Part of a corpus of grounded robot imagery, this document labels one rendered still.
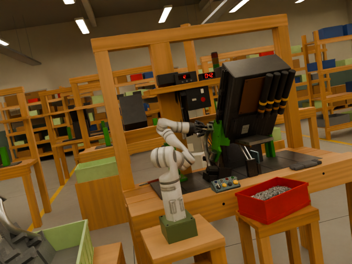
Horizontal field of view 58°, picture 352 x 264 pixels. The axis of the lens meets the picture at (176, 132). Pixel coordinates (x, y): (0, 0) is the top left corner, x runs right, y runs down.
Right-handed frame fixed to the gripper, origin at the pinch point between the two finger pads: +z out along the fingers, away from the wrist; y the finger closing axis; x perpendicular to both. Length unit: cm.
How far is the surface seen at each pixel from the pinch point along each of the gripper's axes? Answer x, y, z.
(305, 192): -25, -60, 34
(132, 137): 32, 15, -45
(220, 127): -11.0, -7.5, 3.2
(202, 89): -8.3, 28.9, -1.5
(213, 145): 2.8, -11.5, 2.9
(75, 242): 10, -70, -78
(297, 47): 306, 609, 496
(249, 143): -18.0, -24.7, 15.0
